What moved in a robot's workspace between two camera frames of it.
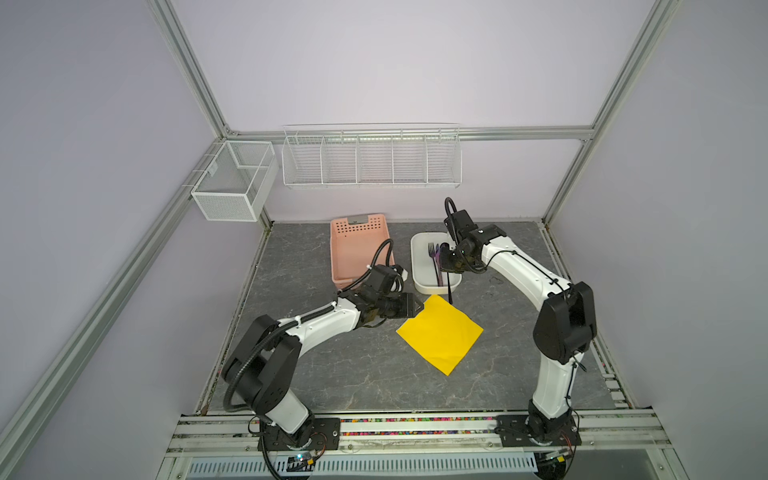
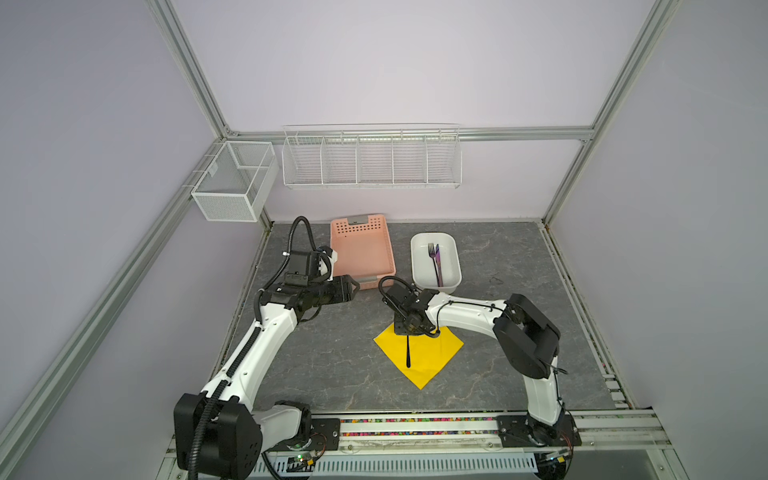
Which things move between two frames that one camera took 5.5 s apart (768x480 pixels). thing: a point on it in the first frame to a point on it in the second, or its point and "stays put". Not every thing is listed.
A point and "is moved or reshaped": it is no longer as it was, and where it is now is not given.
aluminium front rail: (415, 435) stays put
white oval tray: (423, 272) stays put
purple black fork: (432, 253) stays put
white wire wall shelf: (372, 154) stays put
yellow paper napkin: (442, 333) is moved or reshaped
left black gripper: (407, 306) to (343, 292)
